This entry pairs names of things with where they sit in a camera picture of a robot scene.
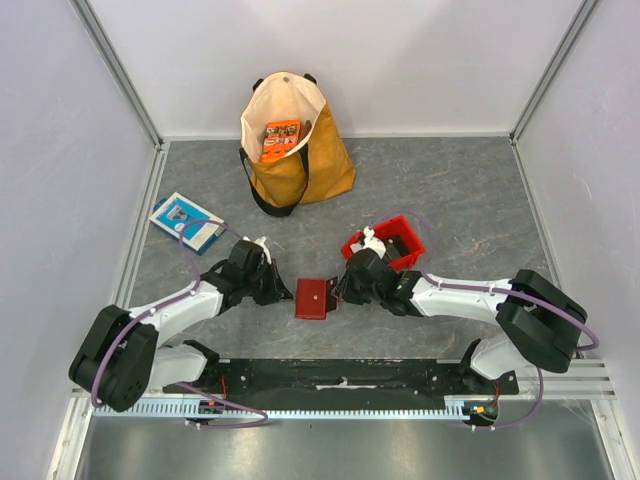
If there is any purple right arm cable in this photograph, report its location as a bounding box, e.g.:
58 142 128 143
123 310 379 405
369 208 600 432

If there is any red plastic bin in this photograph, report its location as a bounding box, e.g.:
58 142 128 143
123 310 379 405
341 215 427 272

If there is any aluminium frame rail right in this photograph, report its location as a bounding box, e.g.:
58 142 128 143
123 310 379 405
509 0 601 359

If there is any aluminium frame rail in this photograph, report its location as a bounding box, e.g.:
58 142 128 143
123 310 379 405
509 0 601 359
72 357 617 401
69 0 169 359

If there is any red leather card holder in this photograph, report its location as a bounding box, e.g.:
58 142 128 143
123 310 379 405
295 278 338 320

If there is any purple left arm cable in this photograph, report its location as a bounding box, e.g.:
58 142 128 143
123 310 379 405
90 218 271 431

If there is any blue white razor package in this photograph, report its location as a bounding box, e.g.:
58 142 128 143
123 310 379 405
149 192 224 255

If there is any white slotted cable duct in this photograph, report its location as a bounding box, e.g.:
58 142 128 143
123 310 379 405
94 396 469 421

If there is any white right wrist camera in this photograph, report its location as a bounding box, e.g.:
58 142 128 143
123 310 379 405
350 226 386 259

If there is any aluminium frame rail left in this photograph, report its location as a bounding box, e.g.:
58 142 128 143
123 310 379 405
69 0 169 359

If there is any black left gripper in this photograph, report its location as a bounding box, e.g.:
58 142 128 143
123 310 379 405
242 258 293 306

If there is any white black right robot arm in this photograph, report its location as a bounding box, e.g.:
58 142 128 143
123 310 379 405
334 249 587 394

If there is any aluminium front frame rail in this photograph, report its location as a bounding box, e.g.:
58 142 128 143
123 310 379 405
72 357 617 401

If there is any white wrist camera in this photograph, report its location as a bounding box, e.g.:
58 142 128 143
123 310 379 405
350 226 386 259
251 236 272 264

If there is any mustard yellow tote bag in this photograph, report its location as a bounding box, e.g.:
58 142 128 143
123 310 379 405
239 71 356 217

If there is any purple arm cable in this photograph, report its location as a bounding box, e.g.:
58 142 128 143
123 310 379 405
90 218 271 431
369 208 600 432

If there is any orange snack box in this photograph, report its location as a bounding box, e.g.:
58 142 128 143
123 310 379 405
260 119 301 163

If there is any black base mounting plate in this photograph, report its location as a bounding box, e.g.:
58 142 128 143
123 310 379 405
190 358 519 408

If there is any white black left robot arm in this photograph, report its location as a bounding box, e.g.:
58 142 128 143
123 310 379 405
68 237 293 412

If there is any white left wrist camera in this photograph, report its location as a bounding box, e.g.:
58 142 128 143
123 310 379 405
251 236 272 264

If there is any black credit card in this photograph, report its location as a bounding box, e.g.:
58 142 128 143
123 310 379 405
326 276 339 296

